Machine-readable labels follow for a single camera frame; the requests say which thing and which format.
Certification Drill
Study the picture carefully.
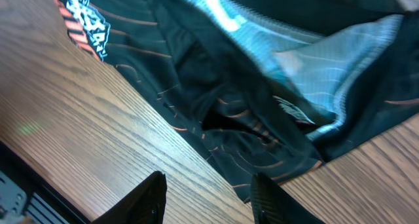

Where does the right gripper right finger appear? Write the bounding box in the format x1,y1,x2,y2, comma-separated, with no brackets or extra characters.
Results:
251,173,324,224

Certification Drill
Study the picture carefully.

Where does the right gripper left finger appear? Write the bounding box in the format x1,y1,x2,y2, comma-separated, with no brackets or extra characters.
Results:
91,171,167,224

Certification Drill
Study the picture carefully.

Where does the black printed cycling jersey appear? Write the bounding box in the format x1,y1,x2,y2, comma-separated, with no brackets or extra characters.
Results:
55,0,418,202

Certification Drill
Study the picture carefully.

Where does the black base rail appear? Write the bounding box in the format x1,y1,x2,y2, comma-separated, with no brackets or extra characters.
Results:
1,143,90,224

